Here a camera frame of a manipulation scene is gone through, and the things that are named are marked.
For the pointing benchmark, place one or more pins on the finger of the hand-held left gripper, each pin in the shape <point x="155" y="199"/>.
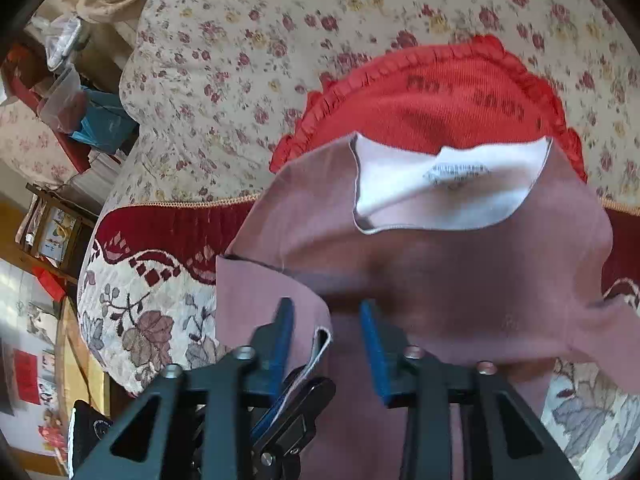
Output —
<point x="295" y="425"/>

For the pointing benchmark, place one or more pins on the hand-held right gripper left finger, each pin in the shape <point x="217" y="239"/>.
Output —
<point x="278" y="345"/>

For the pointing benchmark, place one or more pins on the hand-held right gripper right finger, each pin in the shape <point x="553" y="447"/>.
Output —
<point x="374" y="347"/>

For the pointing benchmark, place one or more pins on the mauve pink small shirt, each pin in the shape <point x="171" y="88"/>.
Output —
<point x="450" y="280"/>

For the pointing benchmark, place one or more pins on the plush red-bordered leaf seat cover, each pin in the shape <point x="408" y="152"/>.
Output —
<point x="150" y="280"/>

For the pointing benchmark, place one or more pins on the wooden stool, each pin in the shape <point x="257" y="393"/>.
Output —
<point x="55" y="230"/>

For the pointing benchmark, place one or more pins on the red ruffled pillow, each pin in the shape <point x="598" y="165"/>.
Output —
<point x="450" y="100"/>

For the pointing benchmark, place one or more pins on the blue plastic bag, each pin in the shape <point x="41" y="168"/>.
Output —
<point x="102" y="120"/>

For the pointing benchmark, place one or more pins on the floral cushion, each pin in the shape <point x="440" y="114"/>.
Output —
<point x="30" y="145"/>

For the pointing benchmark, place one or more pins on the clear plastic container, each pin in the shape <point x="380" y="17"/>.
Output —
<point x="60" y="100"/>

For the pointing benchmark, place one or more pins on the beige cloth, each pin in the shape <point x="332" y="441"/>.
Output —
<point x="107" y="20"/>

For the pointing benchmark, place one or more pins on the clear plastic bag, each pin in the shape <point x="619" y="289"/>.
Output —
<point x="57" y="40"/>

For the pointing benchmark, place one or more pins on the red chair frame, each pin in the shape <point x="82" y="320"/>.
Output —
<point x="25" y="75"/>

